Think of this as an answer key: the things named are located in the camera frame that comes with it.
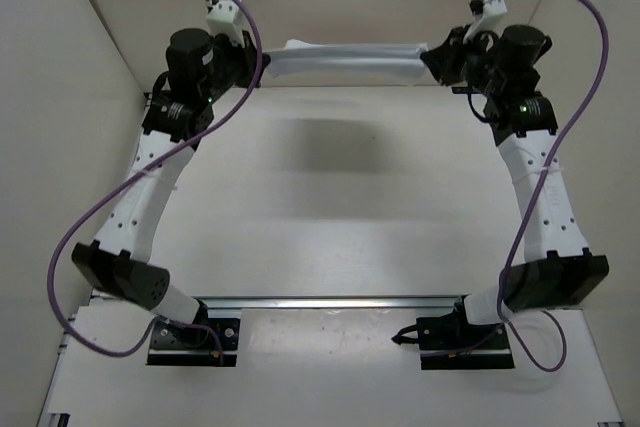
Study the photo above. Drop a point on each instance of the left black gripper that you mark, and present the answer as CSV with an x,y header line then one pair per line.
x,y
264,59

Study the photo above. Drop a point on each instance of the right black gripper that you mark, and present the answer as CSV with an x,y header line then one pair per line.
x,y
443,63

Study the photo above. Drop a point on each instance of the white skirt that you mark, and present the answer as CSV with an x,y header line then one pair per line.
x,y
402,61

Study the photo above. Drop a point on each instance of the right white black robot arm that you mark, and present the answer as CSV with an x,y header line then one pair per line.
x,y
550,263

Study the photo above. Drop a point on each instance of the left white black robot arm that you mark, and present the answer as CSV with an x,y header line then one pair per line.
x,y
202,67

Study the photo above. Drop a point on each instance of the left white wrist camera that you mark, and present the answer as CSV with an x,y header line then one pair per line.
x,y
225,18

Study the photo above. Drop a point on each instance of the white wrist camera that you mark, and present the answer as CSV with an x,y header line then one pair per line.
x,y
487,15
225,18

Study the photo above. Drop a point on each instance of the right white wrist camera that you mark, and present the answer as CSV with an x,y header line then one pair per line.
x,y
487,15

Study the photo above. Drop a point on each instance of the aluminium front rail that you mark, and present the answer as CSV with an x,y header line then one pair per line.
x,y
330,302

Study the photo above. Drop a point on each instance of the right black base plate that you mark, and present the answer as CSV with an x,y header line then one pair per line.
x,y
450,343

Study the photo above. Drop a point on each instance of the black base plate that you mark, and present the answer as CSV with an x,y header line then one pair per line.
x,y
171,346
450,343

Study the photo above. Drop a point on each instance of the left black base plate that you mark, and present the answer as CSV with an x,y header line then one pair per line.
x,y
171,346

